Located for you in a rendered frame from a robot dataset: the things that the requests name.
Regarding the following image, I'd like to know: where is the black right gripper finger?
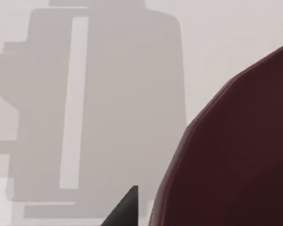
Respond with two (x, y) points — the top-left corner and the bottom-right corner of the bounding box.
(100, 185), (140, 226)

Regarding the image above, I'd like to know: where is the dark red round object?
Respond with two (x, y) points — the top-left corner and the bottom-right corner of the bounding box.
(147, 42), (283, 226)

